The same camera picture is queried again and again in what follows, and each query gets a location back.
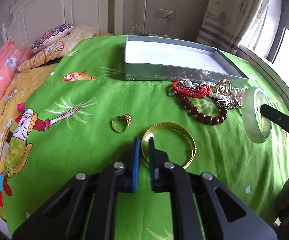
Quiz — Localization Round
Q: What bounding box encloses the gold bangle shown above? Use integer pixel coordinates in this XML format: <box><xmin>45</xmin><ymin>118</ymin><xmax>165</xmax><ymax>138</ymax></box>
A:
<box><xmin>141</xmin><ymin>122</ymin><xmax>197</xmax><ymax>169</ymax></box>

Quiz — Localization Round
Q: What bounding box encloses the green cartoon blanket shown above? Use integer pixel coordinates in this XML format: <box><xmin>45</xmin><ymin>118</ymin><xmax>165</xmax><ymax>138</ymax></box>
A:
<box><xmin>3</xmin><ymin>36</ymin><xmax>289</xmax><ymax>233</ymax></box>

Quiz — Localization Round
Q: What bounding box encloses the gold ring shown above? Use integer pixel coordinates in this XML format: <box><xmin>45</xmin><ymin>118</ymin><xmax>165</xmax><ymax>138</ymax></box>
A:
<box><xmin>110</xmin><ymin>113</ymin><xmax>133</xmax><ymax>133</ymax></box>

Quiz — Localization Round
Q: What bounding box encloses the pink folded quilt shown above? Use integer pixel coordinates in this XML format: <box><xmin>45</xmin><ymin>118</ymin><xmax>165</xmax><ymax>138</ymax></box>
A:
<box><xmin>0</xmin><ymin>40</ymin><xmax>24</xmax><ymax>101</ymax></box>

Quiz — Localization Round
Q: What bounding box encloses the gold pendant brooch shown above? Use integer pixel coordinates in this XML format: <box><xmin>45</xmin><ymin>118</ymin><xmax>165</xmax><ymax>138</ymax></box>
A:
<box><xmin>215</xmin><ymin>78</ymin><xmax>232</xmax><ymax>96</ymax></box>

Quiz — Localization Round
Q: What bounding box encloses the white pearl necklace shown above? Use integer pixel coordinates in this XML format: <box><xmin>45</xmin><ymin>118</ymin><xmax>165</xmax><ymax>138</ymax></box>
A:
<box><xmin>184</xmin><ymin>80</ymin><xmax>244</xmax><ymax>108</ymax></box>

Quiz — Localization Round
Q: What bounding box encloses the patterned decorative pillow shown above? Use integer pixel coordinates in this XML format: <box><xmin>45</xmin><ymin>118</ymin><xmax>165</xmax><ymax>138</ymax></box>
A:
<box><xmin>31</xmin><ymin>23</ymin><xmax>74</xmax><ymax>53</ymax></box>

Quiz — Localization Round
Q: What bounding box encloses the white wooden headboard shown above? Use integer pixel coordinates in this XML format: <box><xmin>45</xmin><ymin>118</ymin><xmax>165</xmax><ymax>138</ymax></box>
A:
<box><xmin>1</xmin><ymin>0</ymin><xmax>124</xmax><ymax>49</ymax></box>

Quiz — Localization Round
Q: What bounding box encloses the white charging cable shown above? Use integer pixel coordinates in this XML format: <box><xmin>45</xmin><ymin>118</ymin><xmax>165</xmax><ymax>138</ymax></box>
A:
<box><xmin>129</xmin><ymin>0</ymin><xmax>175</xmax><ymax>38</ymax></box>

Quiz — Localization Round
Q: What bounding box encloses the patterned beige curtain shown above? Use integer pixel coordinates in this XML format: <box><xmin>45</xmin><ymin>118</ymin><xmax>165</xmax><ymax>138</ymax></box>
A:
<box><xmin>196</xmin><ymin>0</ymin><xmax>283</xmax><ymax>55</ymax></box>

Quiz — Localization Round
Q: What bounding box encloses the wall power socket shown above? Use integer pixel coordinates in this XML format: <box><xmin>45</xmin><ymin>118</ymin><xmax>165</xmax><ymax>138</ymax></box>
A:
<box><xmin>154</xmin><ymin>8</ymin><xmax>176</xmax><ymax>21</ymax></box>

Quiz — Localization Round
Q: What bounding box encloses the yellow floral pillow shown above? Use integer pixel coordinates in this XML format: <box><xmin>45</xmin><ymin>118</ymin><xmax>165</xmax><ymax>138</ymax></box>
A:
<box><xmin>17</xmin><ymin>25</ymin><xmax>96</xmax><ymax>72</ymax></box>

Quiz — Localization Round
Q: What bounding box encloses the green jade bangle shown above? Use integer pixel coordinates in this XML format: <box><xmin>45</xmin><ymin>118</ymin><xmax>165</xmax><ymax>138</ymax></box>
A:
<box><xmin>241</xmin><ymin>87</ymin><xmax>272</xmax><ymax>144</ymax></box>

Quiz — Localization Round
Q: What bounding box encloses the dark red bead bracelet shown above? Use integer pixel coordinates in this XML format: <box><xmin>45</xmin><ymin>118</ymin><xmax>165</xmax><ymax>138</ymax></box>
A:
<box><xmin>179</xmin><ymin>95</ymin><xmax>229</xmax><ymax>126</ymax></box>

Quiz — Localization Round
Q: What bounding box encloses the red woven bracelet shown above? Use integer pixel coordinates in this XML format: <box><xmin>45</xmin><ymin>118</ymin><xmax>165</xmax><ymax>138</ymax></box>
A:
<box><xmin>171</xmin><ymin>80</ymin><xmax>212</xmax><ymax>99</ymax></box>

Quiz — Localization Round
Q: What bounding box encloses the silver jewelry box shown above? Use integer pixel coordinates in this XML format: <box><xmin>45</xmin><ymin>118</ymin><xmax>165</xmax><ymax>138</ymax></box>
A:
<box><xmin>124</xmin><ymin>36</ymin><xmax>249</xmax><ymax>88</ymax></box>

